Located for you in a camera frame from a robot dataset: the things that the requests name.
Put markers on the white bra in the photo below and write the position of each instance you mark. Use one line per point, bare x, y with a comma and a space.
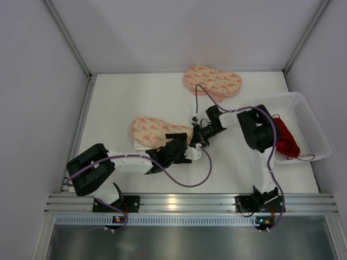
139, 147

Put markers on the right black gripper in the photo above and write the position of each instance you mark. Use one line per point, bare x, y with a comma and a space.
201, 134

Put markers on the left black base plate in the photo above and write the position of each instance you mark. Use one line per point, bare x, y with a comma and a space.
127, 204

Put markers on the aluminium mounting rail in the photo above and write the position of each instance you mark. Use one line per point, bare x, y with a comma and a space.
300, 204

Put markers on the red bra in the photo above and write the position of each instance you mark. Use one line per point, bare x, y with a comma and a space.
286, 144

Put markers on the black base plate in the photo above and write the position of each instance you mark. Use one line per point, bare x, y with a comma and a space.
127, 204
247, 204

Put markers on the white plastic basket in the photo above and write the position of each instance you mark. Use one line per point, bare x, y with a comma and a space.
300, 120

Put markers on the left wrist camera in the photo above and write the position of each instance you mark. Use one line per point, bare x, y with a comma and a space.
193, 152

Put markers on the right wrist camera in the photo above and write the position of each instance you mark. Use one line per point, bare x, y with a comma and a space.
194, 120

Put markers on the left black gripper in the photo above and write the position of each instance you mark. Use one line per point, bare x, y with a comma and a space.
177, 144

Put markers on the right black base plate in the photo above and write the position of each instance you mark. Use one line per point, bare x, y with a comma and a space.
247, 204

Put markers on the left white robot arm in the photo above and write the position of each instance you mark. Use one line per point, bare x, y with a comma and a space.
93, 171

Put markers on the pink mesh laundry bag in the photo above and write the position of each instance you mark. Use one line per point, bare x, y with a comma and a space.
151, 131

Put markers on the perforated cable duct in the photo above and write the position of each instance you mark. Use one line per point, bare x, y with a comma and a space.
148, 220

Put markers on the stacked pink laundry bags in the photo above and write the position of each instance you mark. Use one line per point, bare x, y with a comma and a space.
219, 84

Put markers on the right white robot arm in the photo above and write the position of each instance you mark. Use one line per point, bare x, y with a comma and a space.
261, 135

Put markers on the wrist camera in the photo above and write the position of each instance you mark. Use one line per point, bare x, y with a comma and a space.
194, 120
193, 152

